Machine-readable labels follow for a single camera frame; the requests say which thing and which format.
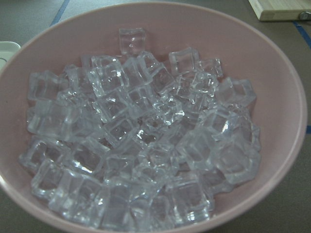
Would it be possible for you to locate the wooden cutting board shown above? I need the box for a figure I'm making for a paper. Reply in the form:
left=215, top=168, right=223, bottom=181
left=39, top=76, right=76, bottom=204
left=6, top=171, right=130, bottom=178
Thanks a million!
left=248, top=0, right=311, bottom=21

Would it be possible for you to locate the pink bowl of ice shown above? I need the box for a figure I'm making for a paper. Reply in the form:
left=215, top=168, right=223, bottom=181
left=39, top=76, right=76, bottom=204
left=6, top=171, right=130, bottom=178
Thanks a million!
left=0, top=0, right=311, bottom=233

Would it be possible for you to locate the cream serving tray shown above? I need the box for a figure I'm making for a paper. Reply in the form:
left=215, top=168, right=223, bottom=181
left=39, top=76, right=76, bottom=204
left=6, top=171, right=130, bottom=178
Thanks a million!
left=0, top=41, right=21, bottom=70

